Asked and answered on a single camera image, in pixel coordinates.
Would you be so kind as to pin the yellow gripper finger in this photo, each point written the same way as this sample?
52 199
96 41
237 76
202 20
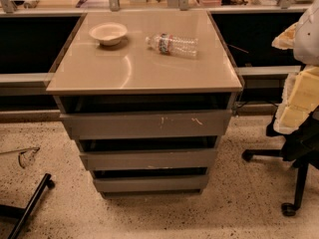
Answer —
300 98
286 39

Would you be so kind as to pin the grey drawer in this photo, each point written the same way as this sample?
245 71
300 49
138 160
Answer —
148 159
151 184
146 125

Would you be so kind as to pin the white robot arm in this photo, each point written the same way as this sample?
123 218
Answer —
306 47

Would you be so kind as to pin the grey top drawer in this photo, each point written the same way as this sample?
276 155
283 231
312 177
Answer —
146 125

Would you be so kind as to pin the grey bottom drawer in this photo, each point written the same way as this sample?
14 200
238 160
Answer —
151 184

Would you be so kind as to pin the grey drawer cabinet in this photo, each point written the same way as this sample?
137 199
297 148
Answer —
133 78

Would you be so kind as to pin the black office chair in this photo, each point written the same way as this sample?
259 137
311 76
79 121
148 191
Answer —
302 148

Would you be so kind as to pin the clear plastic water bottle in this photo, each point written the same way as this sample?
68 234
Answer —
171 45

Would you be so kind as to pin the white bowl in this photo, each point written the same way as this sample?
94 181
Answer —
109 34

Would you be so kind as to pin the black chair base leg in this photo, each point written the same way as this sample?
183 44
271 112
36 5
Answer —
21 214

